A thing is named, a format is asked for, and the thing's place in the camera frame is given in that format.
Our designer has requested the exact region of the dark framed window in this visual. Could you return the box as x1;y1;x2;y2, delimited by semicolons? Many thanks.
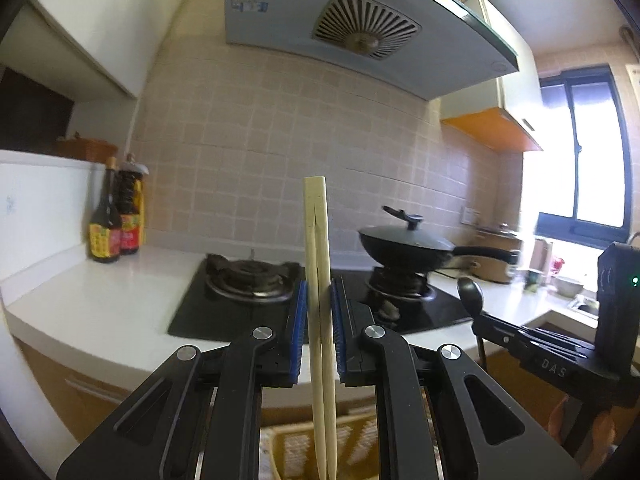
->
535;64;632;250

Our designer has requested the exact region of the wooden base cabinet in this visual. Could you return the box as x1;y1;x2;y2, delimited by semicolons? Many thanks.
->
10;310;601;443

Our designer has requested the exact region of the black burner pan support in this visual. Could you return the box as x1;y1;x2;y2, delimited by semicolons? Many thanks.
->
205;249;302;303
367;267;436;306

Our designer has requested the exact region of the orange wall cabinet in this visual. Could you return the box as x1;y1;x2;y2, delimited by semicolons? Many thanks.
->
440;0;545;153

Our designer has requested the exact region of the white kitchen countertop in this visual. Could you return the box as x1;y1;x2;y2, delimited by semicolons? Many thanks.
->
0;245;601;406

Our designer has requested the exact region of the large dark sauce bottle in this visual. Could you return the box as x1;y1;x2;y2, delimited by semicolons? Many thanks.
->
116;153;146;256

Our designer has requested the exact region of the light wooden chopstick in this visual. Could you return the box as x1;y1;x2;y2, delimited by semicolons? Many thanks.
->
304;176;326;480
314;176;337;480

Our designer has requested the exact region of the grey bowl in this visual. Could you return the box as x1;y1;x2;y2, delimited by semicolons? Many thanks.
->
555;275;585;297

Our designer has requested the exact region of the yellow oil bottle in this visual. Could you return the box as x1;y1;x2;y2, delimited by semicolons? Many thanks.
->
137;180;147;246

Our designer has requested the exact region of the black wok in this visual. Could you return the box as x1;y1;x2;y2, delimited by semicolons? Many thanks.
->
357;225;521;273

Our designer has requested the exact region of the yellow plastic utensil basket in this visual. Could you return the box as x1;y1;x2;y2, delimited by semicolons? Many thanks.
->
260;407;382;480

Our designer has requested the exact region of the slim dark sauce bottle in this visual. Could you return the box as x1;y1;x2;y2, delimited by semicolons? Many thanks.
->
89;156;122;264

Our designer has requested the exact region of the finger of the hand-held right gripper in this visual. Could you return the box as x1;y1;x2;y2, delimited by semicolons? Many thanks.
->
473;311;599;354
473;328;597;362

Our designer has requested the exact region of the range hood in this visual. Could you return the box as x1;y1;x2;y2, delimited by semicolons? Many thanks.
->
224;0;520;102

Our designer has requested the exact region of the person's right hand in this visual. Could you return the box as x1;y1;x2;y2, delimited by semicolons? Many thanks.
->
547;394;617;463

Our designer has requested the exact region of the white wall cabinet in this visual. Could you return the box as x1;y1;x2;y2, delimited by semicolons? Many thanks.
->
27;0;187;102

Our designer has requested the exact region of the steel sink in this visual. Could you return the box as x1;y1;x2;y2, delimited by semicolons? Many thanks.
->
567;294;601;317

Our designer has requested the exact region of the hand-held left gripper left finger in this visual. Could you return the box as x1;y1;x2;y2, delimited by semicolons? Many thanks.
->
56;279;308;480

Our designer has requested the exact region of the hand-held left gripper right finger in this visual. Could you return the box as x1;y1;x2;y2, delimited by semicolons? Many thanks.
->
329;276;585;480

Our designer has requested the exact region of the black plastic spoon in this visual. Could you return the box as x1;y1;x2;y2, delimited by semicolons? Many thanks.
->
456;276;488;368

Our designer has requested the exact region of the black glass gas cooktop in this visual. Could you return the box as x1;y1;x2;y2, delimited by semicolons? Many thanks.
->
167;255;473;343

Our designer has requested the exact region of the beige rice cooker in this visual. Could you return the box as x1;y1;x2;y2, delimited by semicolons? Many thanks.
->
472;227;521;284

